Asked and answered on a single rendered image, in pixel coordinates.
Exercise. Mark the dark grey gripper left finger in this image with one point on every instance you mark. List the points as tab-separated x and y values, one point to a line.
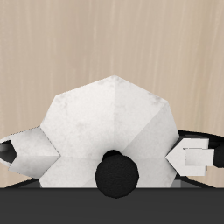
31	184

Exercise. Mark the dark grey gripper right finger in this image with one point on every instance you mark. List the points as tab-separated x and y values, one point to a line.
189	185

